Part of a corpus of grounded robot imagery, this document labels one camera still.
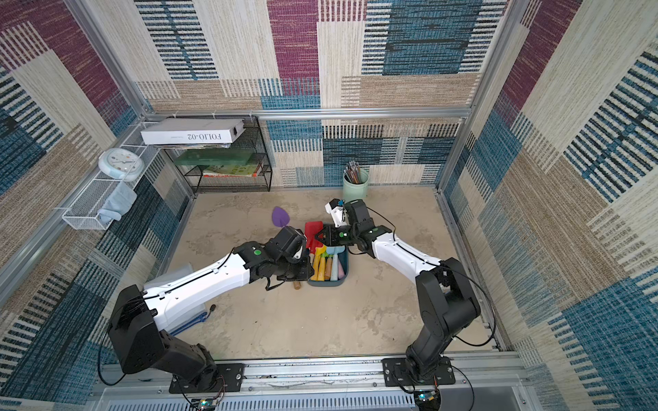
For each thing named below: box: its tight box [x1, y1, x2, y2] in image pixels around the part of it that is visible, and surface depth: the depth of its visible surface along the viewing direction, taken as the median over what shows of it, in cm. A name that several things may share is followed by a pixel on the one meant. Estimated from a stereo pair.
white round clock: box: [97, 147, 145, 182], surface depth 76 cm
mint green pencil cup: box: [342, 168, 369, 204], surface depth 109 cm
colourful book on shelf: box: [202, 163, 262, 178], surface depth 102 cm
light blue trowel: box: [327, 245, 346, 282], surface depth 93 cm
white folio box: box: [140, 119, 246, 145], surface depth 81 cm
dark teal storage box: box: [307, 245, 349, 287], surface depth 93 cm
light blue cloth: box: [96, 181, 138, 226], surface depth 70 cm
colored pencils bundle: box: [343, 160, 361, 185], surface depth 107 cm
